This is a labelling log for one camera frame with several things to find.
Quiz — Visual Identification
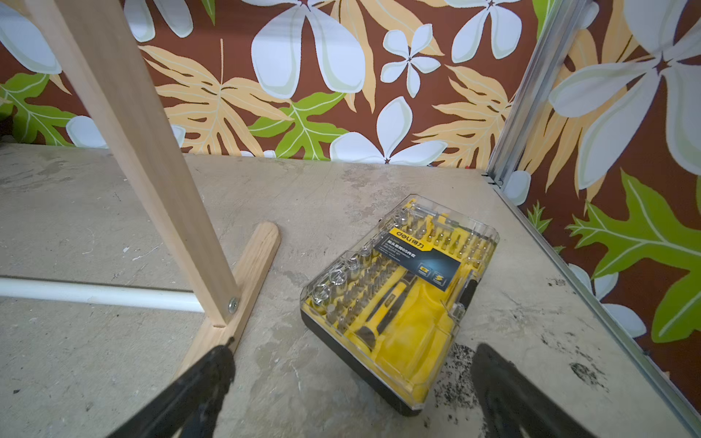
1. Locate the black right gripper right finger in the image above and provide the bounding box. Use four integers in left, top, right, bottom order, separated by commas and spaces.
471, 343, 593, 437

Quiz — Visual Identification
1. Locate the wooden drying rack frame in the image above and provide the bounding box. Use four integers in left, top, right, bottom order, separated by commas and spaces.
11, 1, 281, 370

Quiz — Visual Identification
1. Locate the yellow screwdriver bit set case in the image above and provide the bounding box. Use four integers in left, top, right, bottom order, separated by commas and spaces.
300, 193, 499, 416

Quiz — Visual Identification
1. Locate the aluminium frame post right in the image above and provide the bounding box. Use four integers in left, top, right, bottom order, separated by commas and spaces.
486, 1, 591, 187

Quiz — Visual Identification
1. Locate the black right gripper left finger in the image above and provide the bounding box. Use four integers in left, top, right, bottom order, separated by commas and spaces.
111, 345, 235, 437

